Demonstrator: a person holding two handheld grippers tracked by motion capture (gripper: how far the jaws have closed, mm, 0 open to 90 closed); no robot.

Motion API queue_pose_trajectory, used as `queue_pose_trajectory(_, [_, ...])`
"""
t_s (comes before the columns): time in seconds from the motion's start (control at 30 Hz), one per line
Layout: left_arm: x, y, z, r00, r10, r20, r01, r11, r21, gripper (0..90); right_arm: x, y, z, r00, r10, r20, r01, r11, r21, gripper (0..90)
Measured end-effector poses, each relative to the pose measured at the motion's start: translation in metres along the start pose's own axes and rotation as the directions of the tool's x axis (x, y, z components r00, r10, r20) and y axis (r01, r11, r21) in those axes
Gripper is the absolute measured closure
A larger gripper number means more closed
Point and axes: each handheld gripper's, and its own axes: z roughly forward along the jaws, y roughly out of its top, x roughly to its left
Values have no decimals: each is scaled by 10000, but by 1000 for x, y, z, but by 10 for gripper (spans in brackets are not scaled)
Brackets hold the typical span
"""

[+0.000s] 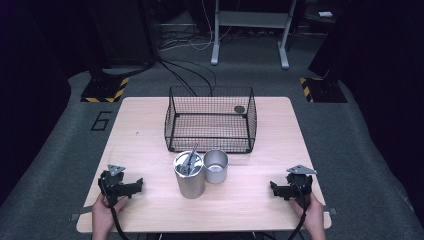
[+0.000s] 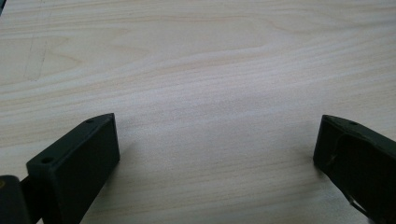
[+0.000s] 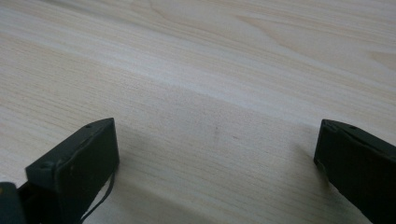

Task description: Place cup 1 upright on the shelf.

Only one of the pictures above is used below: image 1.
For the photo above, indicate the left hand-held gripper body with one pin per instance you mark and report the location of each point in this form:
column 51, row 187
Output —
column 111, row 183

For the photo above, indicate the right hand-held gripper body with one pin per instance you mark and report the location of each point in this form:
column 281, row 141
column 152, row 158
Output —
column 299, row 183

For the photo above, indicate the tall steel canister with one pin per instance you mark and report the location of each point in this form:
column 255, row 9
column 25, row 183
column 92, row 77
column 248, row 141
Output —
column 191, row 186

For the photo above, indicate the grey metal utensil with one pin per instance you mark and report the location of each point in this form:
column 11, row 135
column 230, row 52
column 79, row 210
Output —
column 191, row 160

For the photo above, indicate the short steel cup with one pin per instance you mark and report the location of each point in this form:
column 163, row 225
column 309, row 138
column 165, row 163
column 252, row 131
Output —
column 216, row 176

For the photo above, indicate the person's left hand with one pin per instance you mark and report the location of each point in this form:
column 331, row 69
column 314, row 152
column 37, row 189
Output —
column 104, row 213

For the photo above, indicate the person's right hand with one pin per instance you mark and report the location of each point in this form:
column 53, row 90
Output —
column 313, row 213

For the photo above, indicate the grey tape strip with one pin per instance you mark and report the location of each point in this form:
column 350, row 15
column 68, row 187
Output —
column 332, row 211
column 75, row 216

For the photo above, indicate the round dark basket tag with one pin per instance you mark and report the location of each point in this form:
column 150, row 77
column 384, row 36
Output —
column 239, row 109

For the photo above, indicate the dark curtain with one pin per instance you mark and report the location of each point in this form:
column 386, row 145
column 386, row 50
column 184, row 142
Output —
column 30, row 83
column 383, row 66

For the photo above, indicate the black cabinet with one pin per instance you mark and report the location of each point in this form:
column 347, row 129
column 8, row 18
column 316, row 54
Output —
column 123, row 30

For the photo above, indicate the white metal stand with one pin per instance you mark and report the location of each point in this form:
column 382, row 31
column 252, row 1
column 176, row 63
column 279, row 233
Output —
column 215, row 40

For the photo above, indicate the small white box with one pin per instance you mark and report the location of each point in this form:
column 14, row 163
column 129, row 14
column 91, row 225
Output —
column 325, row 14

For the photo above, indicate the black yellow striped base plate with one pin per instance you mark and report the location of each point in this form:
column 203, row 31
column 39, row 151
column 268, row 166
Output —
column 325, row 90
column 103, row 89

